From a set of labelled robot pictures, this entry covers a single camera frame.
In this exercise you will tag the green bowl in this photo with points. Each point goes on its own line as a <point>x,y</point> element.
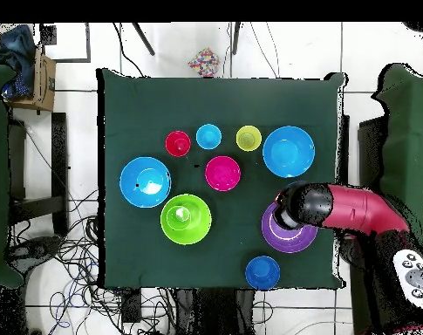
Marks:
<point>197,226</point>

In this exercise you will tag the pink bowl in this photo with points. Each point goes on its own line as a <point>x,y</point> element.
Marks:
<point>222,173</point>

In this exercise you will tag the black stool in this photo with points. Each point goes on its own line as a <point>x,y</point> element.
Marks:
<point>369,153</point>
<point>59,157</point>

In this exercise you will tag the yellow cup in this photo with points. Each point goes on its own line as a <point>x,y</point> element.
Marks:
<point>248,138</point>

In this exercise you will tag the cardboard box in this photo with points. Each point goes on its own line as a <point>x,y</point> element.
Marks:
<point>43,87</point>

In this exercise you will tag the light blue cup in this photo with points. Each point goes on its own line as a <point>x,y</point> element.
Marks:
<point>208,136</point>

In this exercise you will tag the colourful patterned box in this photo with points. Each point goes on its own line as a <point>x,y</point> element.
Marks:
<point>204,62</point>

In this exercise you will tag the large light blue bowl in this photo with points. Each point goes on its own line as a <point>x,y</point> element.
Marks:
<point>145,182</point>
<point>288,151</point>

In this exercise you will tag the green cup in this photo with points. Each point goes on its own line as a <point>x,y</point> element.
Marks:
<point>178,216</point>

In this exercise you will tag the blue denim cloth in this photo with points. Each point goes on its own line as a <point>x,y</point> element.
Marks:
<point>15,49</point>

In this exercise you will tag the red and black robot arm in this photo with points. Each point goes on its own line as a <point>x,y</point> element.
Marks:
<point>357,209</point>

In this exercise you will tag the red cup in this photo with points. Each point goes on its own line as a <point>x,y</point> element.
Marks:
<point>178,143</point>

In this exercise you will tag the black tripod leg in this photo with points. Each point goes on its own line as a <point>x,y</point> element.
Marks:
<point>236,38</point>
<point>144,40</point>

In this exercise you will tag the dark green tablecloth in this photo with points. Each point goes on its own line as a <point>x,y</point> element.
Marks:
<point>214,104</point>

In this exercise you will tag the purple bowl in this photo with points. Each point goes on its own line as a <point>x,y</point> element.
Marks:
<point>287,240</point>

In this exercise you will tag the grey pedestal foot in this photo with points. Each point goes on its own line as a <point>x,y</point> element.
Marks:
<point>33,248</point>

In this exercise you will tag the small dark blue bowl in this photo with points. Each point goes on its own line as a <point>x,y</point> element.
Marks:
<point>262,273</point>

